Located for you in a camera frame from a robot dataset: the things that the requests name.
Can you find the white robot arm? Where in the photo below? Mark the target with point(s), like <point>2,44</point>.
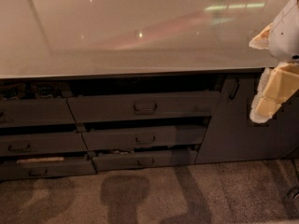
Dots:
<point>284,34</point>

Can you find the cream gripper finger short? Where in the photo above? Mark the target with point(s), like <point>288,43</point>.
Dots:
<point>261,40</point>

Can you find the cream gripper finger long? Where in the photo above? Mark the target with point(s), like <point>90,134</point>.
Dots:
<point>276,87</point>

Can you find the dark snack packets left drawer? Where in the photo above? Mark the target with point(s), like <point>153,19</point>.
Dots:
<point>29,90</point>

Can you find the dark grey drawer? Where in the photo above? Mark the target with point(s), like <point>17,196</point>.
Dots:
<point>143,106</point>
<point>32,112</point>
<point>41,143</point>
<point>16,171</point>
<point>105,162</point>
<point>144,137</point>

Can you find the dark grey cabinet door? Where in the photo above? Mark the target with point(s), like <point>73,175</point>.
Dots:
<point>232,136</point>

